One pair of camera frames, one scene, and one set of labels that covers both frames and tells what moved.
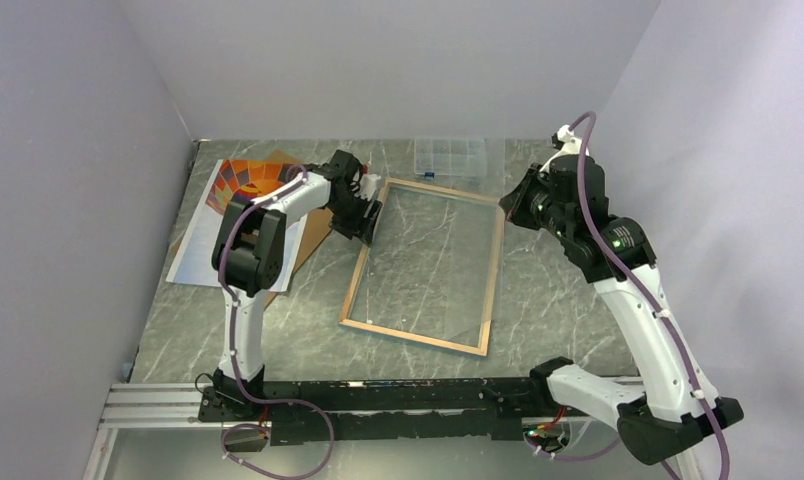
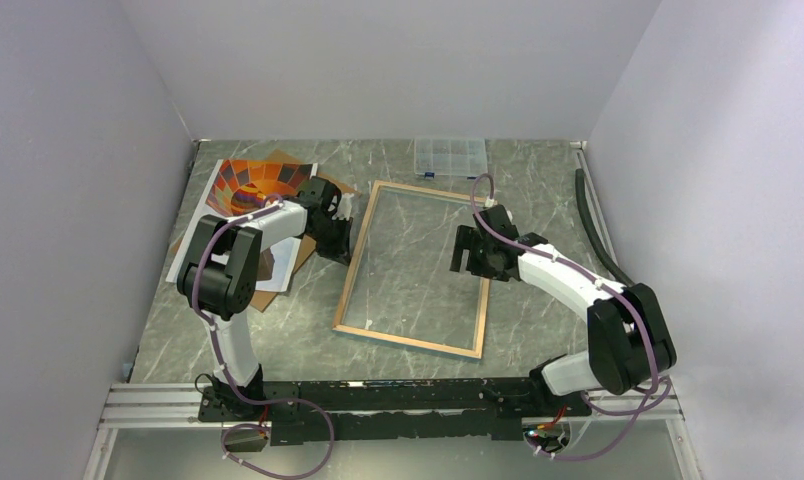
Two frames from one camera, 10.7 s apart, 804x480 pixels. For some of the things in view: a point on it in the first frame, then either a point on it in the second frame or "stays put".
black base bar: (321, 411) stays put
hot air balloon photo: (233, 180) stays put
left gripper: (361, 228) to (340, 252)
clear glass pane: (429, 267) stays put
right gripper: (514, 203) to (468, 237)
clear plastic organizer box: (459, 157) stays put
